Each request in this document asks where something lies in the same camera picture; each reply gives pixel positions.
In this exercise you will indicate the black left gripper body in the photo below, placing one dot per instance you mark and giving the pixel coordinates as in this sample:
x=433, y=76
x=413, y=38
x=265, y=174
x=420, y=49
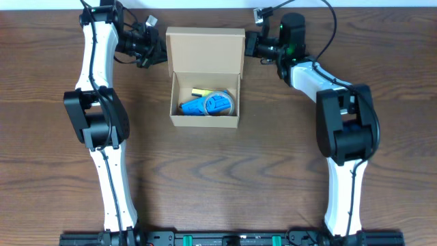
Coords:
x=142, y=44

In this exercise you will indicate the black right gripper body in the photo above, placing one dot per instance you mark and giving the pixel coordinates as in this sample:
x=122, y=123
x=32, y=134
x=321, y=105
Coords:
x=269, y=47

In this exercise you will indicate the cardboard box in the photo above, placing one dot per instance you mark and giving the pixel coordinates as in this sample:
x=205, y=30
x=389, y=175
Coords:
x=209, y=59

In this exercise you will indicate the yellow and black marker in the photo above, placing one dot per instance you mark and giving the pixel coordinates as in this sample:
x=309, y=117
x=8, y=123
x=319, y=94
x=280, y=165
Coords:
x=200, y=92

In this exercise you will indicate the blue plastic tape dispenser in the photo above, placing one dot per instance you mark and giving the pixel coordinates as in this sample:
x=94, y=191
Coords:
x=195, y=107

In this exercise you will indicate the large clear tape roll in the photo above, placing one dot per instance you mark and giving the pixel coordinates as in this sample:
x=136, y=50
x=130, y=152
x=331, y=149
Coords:
x=217, y=102

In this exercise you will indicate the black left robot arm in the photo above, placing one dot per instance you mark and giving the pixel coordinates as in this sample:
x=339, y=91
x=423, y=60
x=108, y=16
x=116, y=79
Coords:
x=98, y=116

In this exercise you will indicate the black mounting rail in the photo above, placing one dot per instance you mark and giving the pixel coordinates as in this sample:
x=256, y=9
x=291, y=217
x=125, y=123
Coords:
x=289, y=238

